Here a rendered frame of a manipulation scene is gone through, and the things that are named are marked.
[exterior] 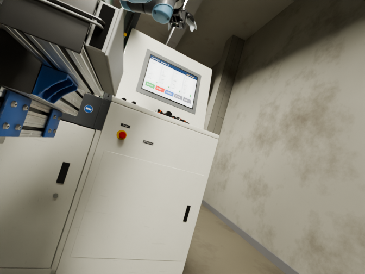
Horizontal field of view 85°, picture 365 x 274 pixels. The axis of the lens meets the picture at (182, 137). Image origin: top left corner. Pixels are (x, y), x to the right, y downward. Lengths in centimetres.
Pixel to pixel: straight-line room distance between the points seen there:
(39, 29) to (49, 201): 94
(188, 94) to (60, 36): 131
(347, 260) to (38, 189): 204
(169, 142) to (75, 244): 70
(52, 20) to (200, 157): 109
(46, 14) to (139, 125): 87
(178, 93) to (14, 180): 106
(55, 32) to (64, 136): 83
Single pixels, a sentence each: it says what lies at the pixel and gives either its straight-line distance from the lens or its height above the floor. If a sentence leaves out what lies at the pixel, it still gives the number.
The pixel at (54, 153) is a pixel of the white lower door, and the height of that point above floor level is 63.
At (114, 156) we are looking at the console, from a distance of 111.
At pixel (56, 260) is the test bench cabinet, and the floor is 14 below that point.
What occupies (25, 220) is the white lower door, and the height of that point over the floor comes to 31.
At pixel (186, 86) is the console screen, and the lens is 157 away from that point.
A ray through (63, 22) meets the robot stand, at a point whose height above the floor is 90.
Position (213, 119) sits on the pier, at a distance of 405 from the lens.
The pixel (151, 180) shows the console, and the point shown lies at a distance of 117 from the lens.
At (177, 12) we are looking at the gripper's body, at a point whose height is 139.
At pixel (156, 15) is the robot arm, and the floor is 128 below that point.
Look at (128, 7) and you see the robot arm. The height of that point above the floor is 130.
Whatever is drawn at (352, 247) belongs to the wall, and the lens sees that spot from 207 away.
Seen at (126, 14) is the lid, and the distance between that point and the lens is 163.
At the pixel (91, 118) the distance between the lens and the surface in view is 110.
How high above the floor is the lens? 79
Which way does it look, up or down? 5 degrees up
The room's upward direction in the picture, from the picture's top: 16 degrees clockwise
